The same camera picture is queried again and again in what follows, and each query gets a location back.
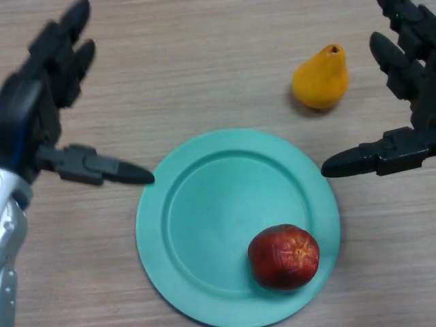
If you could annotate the yellow orange pear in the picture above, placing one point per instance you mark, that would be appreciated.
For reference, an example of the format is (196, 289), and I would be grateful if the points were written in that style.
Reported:
(320, 81)

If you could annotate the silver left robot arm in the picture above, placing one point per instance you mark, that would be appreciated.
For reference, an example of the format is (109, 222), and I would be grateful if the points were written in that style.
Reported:
(10, 238)

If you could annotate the red apple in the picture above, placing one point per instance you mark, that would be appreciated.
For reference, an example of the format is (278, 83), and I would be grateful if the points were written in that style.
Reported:
(284, 259)

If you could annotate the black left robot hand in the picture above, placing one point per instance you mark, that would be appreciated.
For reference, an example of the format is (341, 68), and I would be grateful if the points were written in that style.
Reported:
(30, 112)

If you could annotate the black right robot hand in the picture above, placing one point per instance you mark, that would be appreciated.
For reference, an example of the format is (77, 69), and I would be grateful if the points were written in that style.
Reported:
(405, 153)

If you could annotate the teal green round plate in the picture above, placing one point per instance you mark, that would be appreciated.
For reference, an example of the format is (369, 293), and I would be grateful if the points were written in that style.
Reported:
(211, 218)

